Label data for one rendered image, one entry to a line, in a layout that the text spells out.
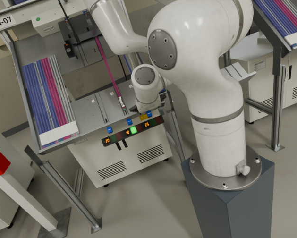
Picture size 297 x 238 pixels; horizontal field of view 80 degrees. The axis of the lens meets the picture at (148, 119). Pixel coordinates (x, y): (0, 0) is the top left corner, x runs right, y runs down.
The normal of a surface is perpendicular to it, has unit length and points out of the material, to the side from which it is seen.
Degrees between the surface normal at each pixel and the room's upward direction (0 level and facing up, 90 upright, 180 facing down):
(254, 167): 0
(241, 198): 90
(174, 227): 0
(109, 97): 47
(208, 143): 90
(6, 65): 90
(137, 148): 90
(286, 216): 0
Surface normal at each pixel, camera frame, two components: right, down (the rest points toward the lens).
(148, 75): -0.04, -0.24
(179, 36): -0.26, 0.29
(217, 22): 0.51, 0.00
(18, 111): 0.45, 0.32
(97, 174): 0.23, 0.43
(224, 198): -0.30, -0.82
